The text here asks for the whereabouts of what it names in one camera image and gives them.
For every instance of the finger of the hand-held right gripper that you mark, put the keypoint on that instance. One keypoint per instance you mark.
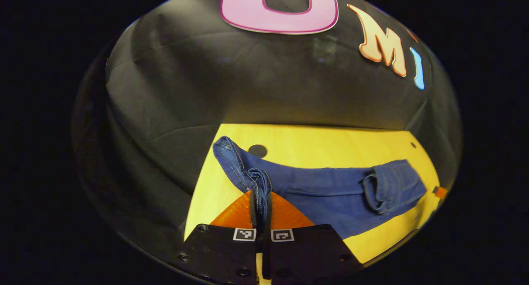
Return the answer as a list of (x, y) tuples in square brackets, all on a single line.
[(441, 192)]

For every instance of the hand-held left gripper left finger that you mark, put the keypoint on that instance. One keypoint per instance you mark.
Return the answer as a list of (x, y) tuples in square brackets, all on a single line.
[(223, 256)]

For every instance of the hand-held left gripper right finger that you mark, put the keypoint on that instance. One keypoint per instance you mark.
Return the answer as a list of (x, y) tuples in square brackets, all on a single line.
[(306, 256)]

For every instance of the blue denim jeans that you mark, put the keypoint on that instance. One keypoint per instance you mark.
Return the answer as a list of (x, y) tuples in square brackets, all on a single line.
[(322, 194)]

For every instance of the black backdrop cloth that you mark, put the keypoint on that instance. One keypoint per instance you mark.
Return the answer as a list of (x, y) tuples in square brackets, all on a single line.
[(186, 90)]

